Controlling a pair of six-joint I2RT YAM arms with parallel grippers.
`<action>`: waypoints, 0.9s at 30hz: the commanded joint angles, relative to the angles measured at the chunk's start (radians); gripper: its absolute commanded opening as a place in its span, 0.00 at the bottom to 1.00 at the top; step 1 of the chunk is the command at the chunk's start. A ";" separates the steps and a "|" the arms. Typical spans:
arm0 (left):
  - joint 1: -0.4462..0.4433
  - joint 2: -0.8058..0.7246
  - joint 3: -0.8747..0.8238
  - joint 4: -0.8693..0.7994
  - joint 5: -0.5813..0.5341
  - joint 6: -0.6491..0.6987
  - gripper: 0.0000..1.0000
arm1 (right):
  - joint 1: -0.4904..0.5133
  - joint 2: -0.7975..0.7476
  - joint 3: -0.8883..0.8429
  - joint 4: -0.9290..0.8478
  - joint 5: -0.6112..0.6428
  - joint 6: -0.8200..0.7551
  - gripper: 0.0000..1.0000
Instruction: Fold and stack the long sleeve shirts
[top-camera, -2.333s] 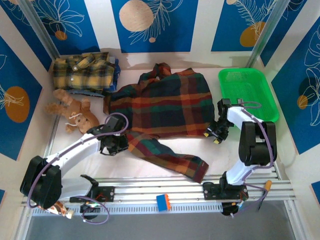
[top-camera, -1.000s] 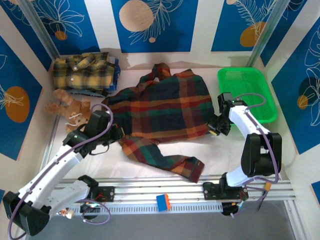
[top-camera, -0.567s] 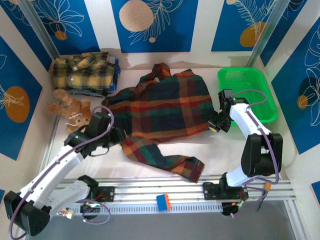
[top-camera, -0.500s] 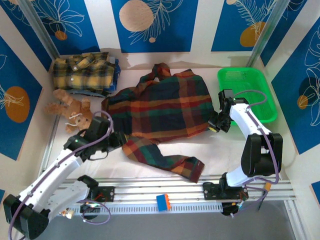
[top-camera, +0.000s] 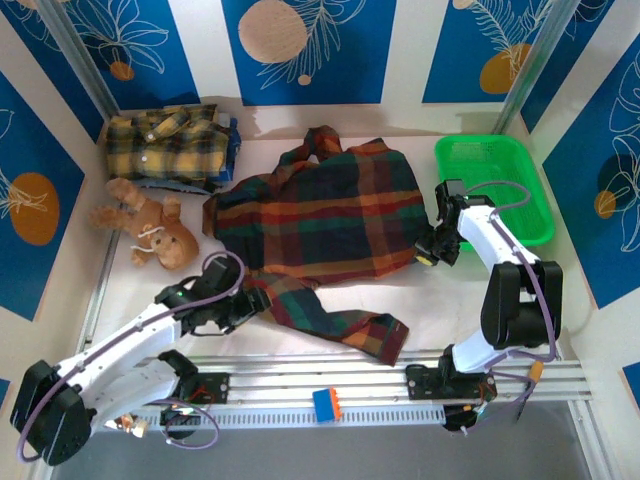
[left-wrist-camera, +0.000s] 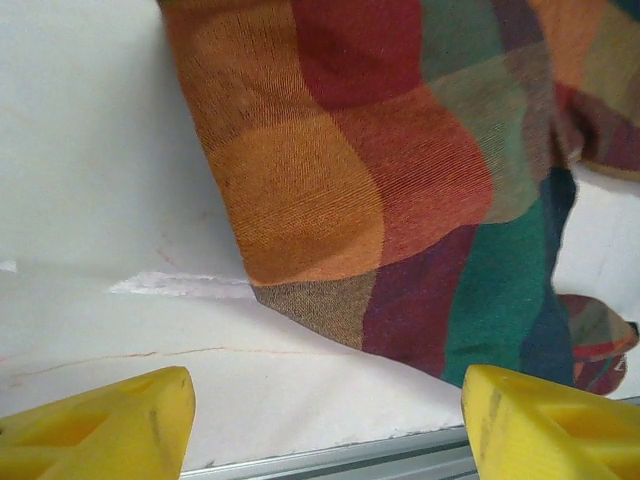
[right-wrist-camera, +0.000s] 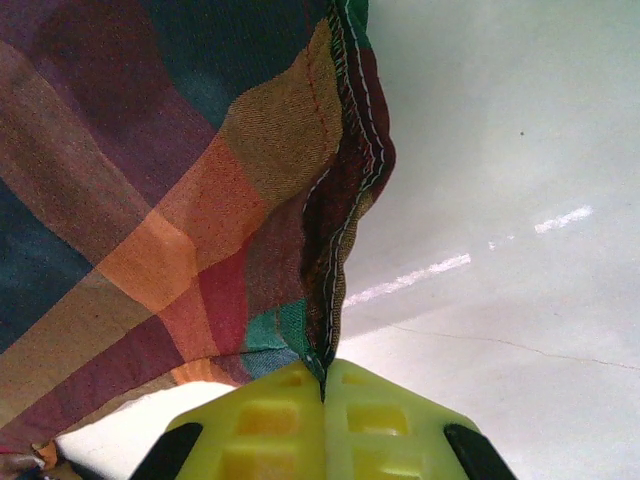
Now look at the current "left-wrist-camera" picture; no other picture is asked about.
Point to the multicolour plaid long sleeve shirt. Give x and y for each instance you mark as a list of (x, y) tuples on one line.
[(325, 175)]

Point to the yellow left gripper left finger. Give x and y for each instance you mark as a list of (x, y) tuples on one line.
[(100, 430)]

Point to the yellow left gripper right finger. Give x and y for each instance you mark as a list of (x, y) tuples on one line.
[(540, 435)]

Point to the aluminium rail frame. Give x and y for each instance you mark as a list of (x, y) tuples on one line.
[(350, 460)]

